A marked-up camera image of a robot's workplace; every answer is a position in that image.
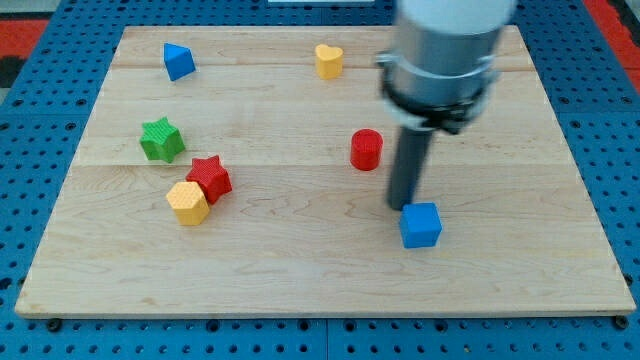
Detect red cylinder block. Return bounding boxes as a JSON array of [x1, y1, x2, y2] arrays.
[[350, 129, 384, 171]]

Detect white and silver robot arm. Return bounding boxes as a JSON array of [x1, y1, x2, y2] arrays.
[[376, 0, 517, 134]]

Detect light wooden board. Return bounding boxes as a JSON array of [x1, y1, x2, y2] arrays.
[[15, 26, 636, 319]]

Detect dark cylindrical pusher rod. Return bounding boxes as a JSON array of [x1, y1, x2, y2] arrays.
[[386, 127, 433, 211]]

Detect red star block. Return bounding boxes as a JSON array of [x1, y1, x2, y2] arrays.
[[185, 155, 232, 205]]

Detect blue cube block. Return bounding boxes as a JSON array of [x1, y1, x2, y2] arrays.
[[399, 202, 443, 249]]

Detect yellow heart block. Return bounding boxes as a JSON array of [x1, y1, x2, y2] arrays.
[[315, 44, 344, 80]]

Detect yellow hexagon block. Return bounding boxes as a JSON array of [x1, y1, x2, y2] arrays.
[[165, 181, 210, 226]]

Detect green star block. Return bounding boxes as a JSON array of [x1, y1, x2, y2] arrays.
[[139, 117, 186, 163]]

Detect blue triangle block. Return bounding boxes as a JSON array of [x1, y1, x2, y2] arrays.
[[163, 43, 196, 81]]

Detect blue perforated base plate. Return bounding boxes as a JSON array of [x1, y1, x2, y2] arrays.
[[1, 0, 639, 359]]

